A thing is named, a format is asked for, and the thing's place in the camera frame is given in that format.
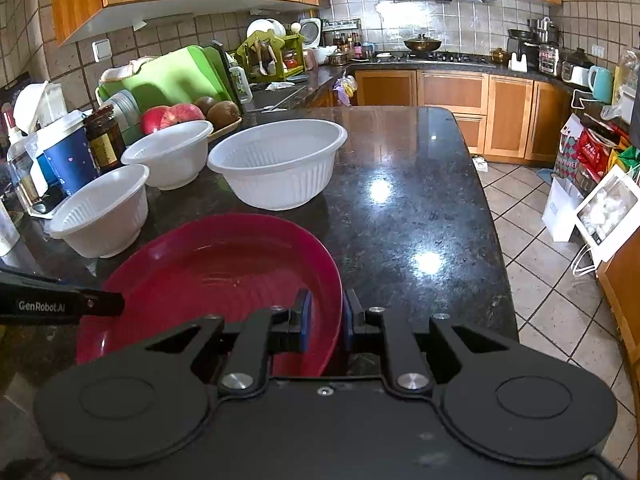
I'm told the magenta plastic plate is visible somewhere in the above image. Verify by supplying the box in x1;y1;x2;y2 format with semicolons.
76;214;343;376

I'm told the white plastic bowl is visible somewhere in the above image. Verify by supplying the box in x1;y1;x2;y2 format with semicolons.
120;120;213;191
49;165;150;258
207;119;348;211

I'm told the white tray with items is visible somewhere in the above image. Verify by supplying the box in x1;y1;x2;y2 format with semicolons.
16;190;66;219

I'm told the blue paper cup white lid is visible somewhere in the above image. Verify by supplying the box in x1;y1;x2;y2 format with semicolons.
37;110;99;196

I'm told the dark sauce jar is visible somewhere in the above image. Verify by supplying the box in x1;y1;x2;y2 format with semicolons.
84;104;126;174

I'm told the red apple left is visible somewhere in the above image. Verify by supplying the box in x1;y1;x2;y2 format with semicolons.
140;105;170;134

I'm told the red apple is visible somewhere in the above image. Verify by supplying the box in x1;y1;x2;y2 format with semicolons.
169;103;206;124
140;105;170;134

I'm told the red apple right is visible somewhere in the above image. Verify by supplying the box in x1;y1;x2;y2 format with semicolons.
169;103;206;124

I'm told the brown kiwi fruit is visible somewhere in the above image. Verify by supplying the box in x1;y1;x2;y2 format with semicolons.
206;101;241;129

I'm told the white picture box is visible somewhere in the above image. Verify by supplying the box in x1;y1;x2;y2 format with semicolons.
575;166;640;266

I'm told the green cutting board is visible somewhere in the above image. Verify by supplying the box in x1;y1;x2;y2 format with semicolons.
96;46;240;112

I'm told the red snack bag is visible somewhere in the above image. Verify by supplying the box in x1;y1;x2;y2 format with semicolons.
577;128;615;182

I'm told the black wok on stove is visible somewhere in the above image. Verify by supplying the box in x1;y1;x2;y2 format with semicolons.
404;34;442;53

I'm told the green dish rack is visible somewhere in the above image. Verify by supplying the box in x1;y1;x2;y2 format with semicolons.
234;30;305;84

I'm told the white rice cooker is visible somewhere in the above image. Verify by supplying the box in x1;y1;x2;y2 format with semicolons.
299;18;322;49

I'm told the teal electric kettle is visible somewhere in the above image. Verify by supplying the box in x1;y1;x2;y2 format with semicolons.
588;65;613;104

